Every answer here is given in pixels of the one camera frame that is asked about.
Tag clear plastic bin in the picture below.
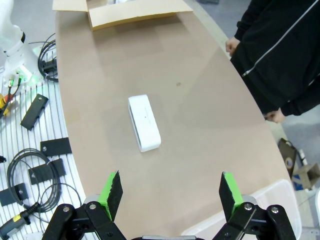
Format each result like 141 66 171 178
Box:
179 179 303 240

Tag person's right hand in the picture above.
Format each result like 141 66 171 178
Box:
225 36 242 57

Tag yellow red emergency stop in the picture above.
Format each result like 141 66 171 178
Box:
0 92 12 119

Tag white right robot arm base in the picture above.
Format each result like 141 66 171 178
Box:
0 0 44 87

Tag brown cardboard box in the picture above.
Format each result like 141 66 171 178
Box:
51 0 195 32

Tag black yellow cable connector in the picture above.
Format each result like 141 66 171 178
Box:
0 202 41 240

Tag black cables with green plugs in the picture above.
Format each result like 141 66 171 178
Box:
6 71 27 102

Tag brown bag with tape roll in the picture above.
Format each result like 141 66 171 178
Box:
278 137 299 179

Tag grey coiled cable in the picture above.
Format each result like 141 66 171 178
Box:
6 148 84 225

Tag white rectangular box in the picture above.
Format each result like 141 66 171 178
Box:
127 94 162 153

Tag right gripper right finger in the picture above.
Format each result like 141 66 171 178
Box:
212 171 298 240

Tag person's left forearm black sleeve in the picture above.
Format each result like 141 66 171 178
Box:
279 92 320 118

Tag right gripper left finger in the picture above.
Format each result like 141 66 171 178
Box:
42 169 128 240

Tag white tube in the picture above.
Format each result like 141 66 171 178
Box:
298 149 309 166

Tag person's left hand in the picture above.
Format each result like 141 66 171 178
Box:
264 109 286 124

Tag small open cardboard box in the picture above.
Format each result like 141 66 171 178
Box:
291 163 320 192

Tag person's right forearm black sleeve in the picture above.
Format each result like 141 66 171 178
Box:
234 0 267 43

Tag black coiled cable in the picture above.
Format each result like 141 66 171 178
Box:
37 33 59 83

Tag person's black jacket torso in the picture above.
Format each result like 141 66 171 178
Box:
229 0 320 121

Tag black flat mounting plate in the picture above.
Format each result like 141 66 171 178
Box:
0 182 28 207
20 94 50 132
40 137 73 159
27 158 67 186

